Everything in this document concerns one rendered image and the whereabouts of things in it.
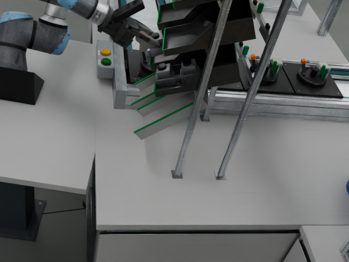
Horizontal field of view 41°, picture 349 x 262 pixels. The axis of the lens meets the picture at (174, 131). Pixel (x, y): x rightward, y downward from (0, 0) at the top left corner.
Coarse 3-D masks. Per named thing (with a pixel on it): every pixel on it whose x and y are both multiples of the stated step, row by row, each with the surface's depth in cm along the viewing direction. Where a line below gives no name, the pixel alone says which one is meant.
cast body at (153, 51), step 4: (156, 32) 162; (152, 36) 161; (156, 36) 160; (160, 36) 162; (160, 40) 161; (160, 44) 162; (152, 48) 163; (156, 48) 163; (160, 48) 163; (152, 52) 163; (156, 52) 163; (160, 52) 164; (152, 56) 164
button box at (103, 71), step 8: (96, 48) 216; (104, 48) 210; (112, 48) 211; (96, 56) 213; (104, 56) 205; (112, 56) 206; (104, 64) 201; (112, 64) 202; (104, 72) 201; (112, 72) 202
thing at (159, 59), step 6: (162, 54) 171; (180, 54) 161; (186, 54) 161; (150, 60) 166; (156, 60) 168; (162, 60) 168; (168, 60) 163; (174, 60) 163; (180, 60) 162; (150, 66) 164; (156, 66) 164
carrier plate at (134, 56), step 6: (132, 54) 209; (138, 54) 210; (132, 60) 205; (138, 60) 206; (132, 66) 202; (138, 66) 203; (132, 72) 199; (144, 72) 201; (132, 78) 196; (138, 78) 197
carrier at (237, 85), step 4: (228, 84) 206; (232, 84) 207; (236, 84) 207; (240, 84) 208; (208, 88) 202; (220, 88) 203; (224, 88) 204; (228, 88) 204; (232, 88) 204; (236, 88) 205; (240, 88) 205
